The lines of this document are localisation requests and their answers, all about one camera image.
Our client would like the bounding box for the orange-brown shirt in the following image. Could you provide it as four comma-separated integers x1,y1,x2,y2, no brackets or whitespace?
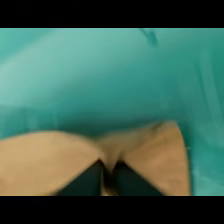
0,120,193,197

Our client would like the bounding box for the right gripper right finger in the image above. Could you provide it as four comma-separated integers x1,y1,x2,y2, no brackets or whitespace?
112,160,165,197

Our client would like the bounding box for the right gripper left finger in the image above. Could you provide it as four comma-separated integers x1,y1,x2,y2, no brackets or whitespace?
55,159,105,197

